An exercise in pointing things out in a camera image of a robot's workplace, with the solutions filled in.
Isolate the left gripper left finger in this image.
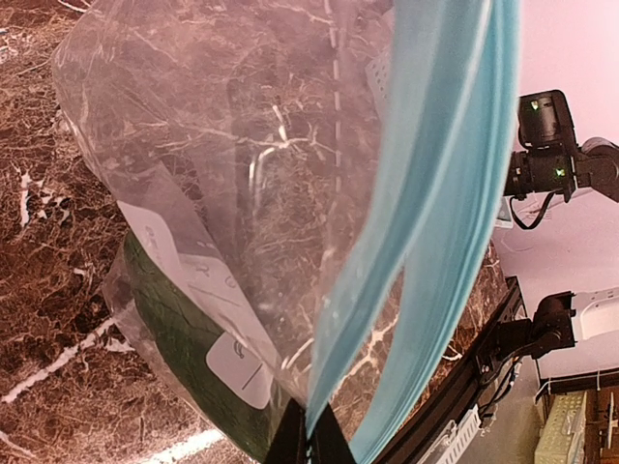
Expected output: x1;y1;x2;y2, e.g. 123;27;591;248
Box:
264;399;307;464

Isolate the clear zip top bag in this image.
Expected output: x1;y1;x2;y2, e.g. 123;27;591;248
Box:
52;1;520;463

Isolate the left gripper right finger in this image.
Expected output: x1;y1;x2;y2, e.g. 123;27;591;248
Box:
307;404;356;464

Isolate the light blue plastic basket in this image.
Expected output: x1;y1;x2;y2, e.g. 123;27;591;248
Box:
366;48;391;113

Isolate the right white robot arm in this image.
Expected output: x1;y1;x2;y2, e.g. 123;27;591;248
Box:
493;90;618;361

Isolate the black front rail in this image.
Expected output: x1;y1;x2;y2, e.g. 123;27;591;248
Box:
375;276;531;464

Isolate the grey slotted cable duct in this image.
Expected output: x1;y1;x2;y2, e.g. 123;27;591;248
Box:
411;405;481;464

